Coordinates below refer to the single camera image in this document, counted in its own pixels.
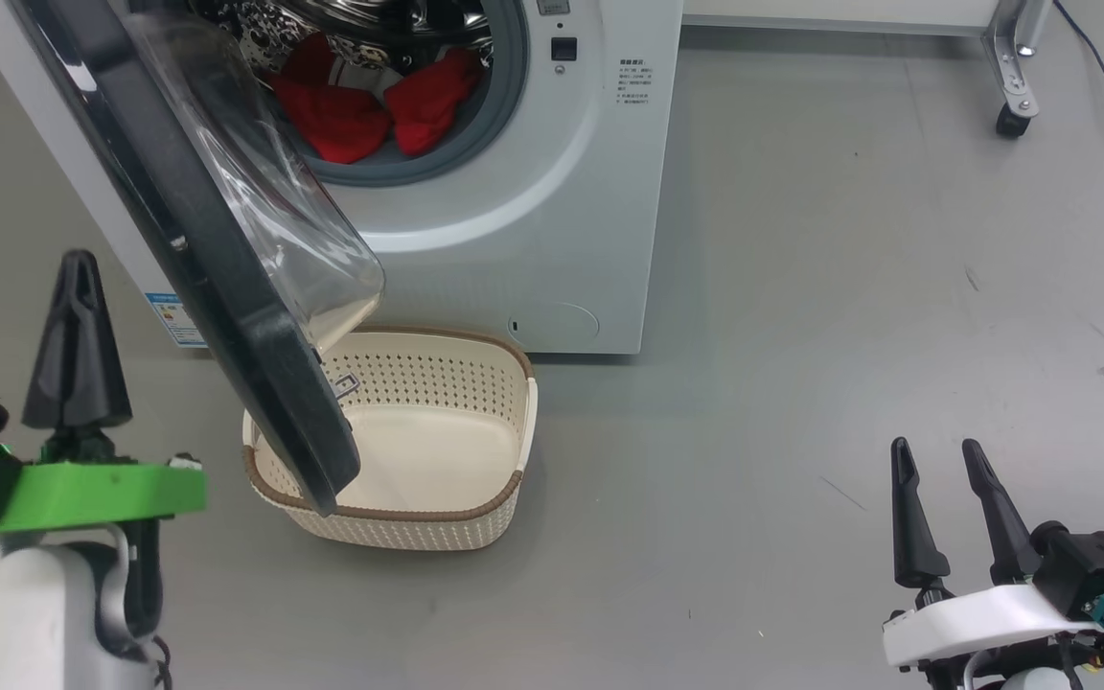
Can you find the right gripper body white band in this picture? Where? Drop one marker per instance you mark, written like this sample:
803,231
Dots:
983,618

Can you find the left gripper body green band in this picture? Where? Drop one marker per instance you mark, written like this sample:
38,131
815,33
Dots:
82,494

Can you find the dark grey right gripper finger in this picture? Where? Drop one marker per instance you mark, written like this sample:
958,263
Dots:
911,537
1007,546

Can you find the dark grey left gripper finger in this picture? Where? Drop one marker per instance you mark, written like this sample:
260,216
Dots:
102,374
58,374

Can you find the black round washing machine door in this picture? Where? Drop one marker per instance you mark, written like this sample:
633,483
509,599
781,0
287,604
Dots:
255,364

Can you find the red garment with white trim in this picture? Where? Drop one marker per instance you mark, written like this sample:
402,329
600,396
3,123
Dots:
341,120

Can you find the cream perforated laundry basket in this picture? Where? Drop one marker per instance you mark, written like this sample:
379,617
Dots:
437,450

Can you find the white washing machine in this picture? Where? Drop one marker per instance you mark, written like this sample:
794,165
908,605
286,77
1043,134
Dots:
514,220

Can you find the blue energy label sticker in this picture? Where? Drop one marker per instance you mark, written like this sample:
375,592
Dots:
169,321

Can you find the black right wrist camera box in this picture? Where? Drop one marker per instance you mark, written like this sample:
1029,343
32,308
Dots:
1093,570

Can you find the metal cart frame with caster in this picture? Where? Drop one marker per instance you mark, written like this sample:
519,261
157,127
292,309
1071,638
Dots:
1007,57

